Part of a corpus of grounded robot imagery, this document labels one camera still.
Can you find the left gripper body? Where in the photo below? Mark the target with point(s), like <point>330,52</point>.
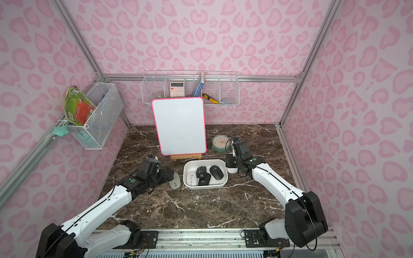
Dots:
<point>164,176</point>

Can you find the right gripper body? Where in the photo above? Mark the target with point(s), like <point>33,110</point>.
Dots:
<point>231,161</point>

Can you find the grey computer mouse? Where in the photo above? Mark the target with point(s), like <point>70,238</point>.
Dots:
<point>175,183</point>

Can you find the black mouse rounded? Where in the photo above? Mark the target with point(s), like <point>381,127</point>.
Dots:
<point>216,172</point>

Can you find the white storage box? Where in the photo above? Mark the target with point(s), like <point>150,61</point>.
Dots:
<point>192,166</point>

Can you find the small white mouse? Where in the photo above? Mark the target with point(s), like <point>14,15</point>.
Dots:
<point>191,179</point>

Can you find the black mouse with logo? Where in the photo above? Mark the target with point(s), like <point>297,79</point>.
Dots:
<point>201,172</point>

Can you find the black slim mouse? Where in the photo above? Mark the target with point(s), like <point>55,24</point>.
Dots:
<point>205,180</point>

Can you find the white computer mouse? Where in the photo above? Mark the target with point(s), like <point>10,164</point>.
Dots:
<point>232,169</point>

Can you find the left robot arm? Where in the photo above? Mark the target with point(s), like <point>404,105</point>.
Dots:
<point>74,239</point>

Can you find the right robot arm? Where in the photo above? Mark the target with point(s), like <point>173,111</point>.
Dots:
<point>304,216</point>

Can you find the green round clock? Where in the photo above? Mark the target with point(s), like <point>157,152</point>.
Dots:
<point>220,143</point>

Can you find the wooden whiteboard stand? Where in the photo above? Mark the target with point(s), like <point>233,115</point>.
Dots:
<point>186,156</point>

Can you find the pink framed whiteboard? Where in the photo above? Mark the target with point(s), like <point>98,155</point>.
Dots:
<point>180,124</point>

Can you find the yellow utility knife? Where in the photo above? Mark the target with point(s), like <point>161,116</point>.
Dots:
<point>209,98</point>

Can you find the white mesh side basket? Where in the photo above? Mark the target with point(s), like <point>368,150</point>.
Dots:
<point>95,132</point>

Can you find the blue book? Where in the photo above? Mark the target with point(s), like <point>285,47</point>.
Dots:
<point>198,86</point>

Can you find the pink calculator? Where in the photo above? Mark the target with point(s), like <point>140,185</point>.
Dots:
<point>177,89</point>

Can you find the green snack bag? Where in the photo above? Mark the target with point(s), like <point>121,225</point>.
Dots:
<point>78,108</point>

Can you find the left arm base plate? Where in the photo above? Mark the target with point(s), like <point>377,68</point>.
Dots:
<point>147,239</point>

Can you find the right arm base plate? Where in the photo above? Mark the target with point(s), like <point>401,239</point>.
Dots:
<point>258,238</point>

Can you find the green wall hook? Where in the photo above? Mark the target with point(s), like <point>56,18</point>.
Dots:
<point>61,131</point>

